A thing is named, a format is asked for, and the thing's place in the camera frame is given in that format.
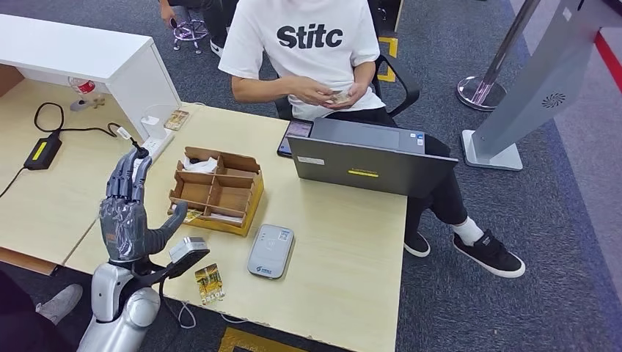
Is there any white crumpled tissue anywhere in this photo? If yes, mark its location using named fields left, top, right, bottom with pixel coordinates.
left=182, top=155, right=219, bottom=175

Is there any stack of cards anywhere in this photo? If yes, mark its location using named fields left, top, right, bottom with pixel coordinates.
left=164, top=109, right=191, bottom=132

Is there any person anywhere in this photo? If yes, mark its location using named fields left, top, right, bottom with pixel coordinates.
left=219, top=0, right=527, bottom=279
left=0, top=269, right=84, bottom=352
left=159, top=0, right=239, bottom=58

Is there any clear bottle red label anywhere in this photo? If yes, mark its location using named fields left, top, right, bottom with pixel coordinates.
left=67, top=76, right=97, bottom=95

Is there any white power strip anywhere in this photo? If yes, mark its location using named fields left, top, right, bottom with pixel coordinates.
left=111, top=132, right=175, bottom=194

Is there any black power adapter yellow label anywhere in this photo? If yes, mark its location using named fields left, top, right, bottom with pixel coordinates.
left=23, top=134, right=63, bottom=171

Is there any grey shoe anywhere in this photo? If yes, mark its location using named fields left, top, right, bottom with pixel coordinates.
left=36, top=284, right=84, bottom=326

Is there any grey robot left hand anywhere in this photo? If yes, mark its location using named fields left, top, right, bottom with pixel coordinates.
left=98, top=147, right=189, bottom=263

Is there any cardboard compartment box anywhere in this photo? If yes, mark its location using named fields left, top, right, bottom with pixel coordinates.
left=167, top=146, right=265, bottom=238

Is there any chrome stanchion pole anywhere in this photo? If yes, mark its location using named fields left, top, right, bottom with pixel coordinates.
left=455, top=0, right=541, bottom=113

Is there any black office chair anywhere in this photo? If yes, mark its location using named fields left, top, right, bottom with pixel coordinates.
left=271, top=52, right=421, bottom=120

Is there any white cable loop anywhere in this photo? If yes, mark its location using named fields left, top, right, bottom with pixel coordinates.
left=177, top=301, right=249, bottom=331

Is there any thin black adapter cable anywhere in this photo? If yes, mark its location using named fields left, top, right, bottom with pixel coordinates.
left=0, top=166, right=28, bottom=199

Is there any black sneaker white sole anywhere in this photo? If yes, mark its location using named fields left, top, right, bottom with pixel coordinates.
left=453, top=230, right=527, bottom=279
left=403, top=232, right=431, bottom=259

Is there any chrome stool base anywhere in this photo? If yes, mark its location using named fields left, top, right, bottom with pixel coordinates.
left=173, top=7, right=210, bottom=54

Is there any grey laptop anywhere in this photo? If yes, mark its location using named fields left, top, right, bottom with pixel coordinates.
left=286, top=117, right=458, bottom=199

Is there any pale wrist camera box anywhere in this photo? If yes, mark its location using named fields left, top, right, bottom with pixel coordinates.
left=168, top=237, right=211, bottom=279

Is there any grey kiosk stand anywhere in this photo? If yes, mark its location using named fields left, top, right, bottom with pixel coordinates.
left=460, top=0, right=622, bottom=172

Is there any person's left hand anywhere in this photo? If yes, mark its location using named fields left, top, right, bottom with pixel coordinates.
left=325, top=81, right=370, bottom=110

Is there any person's right hand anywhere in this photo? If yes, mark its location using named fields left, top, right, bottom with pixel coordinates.
left=284, top=75, right=336, bottom=108

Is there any grey card reader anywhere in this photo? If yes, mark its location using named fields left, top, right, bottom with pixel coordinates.
left=246, top=224, right=296, bottom=280

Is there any white charger plug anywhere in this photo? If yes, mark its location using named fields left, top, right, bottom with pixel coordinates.
left=141, top=114, right=167, bottom=141

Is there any white desk shelf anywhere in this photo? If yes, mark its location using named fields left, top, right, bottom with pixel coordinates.
left=0, top=13, right=182, bottom=142

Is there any black power cord with plug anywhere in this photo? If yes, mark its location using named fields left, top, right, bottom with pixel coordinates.
left=34, top=102, right=150, bottom=160

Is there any black smartphone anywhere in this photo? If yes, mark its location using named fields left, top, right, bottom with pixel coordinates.
left=276, top=119, right=315, bottom=159

